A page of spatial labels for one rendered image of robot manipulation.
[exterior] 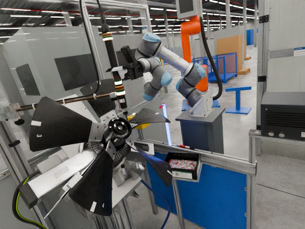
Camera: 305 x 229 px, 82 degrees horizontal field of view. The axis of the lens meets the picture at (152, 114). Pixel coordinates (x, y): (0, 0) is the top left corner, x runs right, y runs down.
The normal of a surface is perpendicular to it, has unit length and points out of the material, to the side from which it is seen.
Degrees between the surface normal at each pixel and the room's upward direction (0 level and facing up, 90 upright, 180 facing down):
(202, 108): 90
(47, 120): 78
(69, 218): 90
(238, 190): 90
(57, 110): 74
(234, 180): 90
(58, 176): 50
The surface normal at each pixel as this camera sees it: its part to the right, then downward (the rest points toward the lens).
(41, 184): 0.49, -0.55
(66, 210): 0.79, 0.07
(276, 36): -0.59, 0.36
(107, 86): -0.05, -0.54
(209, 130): 0.13, 0.31
